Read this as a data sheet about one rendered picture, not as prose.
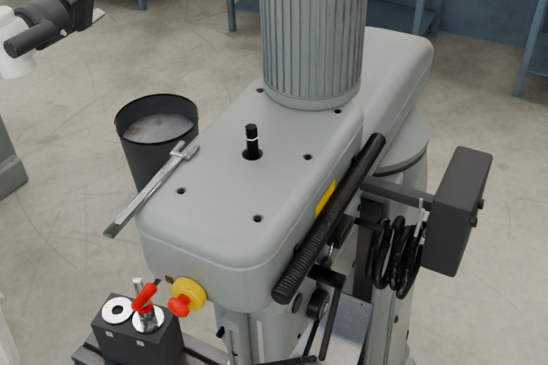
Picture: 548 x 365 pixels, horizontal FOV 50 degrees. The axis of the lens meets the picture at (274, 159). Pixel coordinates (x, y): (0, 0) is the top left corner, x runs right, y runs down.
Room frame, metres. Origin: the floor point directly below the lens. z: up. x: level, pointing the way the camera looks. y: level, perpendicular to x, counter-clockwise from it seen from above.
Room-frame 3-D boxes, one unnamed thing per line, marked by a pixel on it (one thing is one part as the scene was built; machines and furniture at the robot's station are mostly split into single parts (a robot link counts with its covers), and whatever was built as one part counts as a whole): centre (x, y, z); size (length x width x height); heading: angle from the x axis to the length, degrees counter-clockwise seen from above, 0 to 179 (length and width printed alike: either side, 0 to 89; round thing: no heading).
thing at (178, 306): (0.58, 0.16, 1.76); 0.04 x 0.03 x 0.04; 61
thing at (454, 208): (0.90, -0.40, 1.62); 0.20 x 0.09 x 0.21; 151
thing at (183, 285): (0.60, 0.15, 1.76); 0.06 x 0.02 x 0.06; 61
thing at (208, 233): (0.82, 0.03, 1.81); 0.47 x 0.26 x 0.16; 151
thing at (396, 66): (1.24, -0.21, 1.66); 0.80 x 0.23 x 0.20; 151
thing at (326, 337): (0.66, -0.10, 1.58); 0.17 x 0.01 x 0.01; 163
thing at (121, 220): (0.72, 0.20, 1.89); 0.24 x 0.04 x 0.01; 154
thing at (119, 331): (1.02, 0.42, 1.03); 0.22 x 0.12 x 0.20; 70
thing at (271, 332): (0.81, 0.03, 1.47); 0.21 x 0.19 x 0.32; 61
